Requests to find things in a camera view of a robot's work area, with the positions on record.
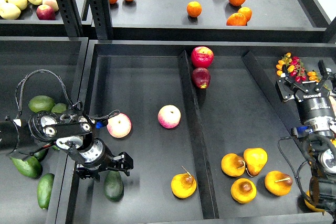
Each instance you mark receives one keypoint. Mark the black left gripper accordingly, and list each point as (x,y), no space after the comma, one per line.
(98,158)

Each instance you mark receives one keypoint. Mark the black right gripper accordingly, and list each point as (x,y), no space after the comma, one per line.
(314,107)

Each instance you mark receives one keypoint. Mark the dark green avocado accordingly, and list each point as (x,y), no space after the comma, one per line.
(113,186)

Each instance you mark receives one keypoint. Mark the yellow pear with stem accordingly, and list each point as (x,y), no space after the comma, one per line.
(183,185)

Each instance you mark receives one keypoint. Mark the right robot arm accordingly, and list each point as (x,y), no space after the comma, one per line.
(314,136)

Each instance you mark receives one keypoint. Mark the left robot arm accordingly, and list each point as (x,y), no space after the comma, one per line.
(73,131)

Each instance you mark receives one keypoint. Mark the green avocado bottom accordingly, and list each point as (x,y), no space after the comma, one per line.
(44,190)

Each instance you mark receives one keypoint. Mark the green avocado middle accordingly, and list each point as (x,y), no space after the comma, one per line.
(41,154)

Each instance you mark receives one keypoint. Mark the green avocado lower left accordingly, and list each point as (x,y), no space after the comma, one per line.
(30,168)

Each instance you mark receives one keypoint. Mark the green avocado upper right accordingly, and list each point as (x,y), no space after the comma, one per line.
(59,108)

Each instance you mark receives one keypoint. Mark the green avocado top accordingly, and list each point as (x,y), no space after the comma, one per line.
(41,103)

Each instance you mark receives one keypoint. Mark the tall yellow pear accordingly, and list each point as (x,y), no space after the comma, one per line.
(255,159)

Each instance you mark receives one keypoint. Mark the yellow pear with twig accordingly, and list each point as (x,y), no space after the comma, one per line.
(278,183)

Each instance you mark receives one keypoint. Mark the yellow pear brown top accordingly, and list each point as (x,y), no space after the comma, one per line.
(233,165)

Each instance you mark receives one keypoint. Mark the yellow pear far right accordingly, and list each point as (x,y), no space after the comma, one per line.
(313,208)

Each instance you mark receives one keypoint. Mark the red cherry tomato bunch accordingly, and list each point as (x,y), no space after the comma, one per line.
(297,69)

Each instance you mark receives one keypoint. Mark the orange cherry tomato bunch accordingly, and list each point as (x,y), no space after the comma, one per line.
(285,61)

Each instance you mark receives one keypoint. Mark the black bin divider right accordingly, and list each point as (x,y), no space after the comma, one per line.
(287,112)

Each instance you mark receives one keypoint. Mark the black bin divider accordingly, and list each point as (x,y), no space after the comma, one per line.
(202,166)
(287,112)

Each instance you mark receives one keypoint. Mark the pink apple right bin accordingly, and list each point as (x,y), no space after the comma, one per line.
(333,103)

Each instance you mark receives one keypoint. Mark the pink apple left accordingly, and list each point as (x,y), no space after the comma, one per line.
(119,126)

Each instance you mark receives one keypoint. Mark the pink apple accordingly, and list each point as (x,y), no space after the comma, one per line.
(169,116)
(119,126)

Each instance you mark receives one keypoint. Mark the mixed cherry tomatoes lower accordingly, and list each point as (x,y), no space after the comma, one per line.
(334,142)

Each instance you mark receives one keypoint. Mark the pink apple centre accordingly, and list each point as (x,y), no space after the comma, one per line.
(169,116)

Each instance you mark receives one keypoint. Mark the orange behind front right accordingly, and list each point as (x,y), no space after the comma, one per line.
(247,12)

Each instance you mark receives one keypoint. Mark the dark red apple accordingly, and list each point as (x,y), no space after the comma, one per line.
(201,77)

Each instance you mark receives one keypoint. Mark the bright red apple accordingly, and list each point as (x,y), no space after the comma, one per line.
(202,57)

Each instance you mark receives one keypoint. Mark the black centre bin tray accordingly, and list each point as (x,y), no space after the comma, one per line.
(139,78)

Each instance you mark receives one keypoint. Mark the black bin divider left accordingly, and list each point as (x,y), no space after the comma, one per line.
(202,166)

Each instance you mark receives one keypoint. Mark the orange centre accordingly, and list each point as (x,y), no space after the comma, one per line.
(194,9)

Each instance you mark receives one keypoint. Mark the black shelf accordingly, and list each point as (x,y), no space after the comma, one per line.
(271,21)
(29,25)

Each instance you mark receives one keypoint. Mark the black upper left shelf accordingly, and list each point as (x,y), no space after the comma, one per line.
(29,25)

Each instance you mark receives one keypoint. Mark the perforated shelf post right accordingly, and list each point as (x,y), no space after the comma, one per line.
(100,10)

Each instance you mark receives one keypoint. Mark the perforated shelf post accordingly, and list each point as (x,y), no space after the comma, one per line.
(100,10)
(71,18)

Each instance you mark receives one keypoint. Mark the perforated shelf post left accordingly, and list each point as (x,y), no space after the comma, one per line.
(71,18)

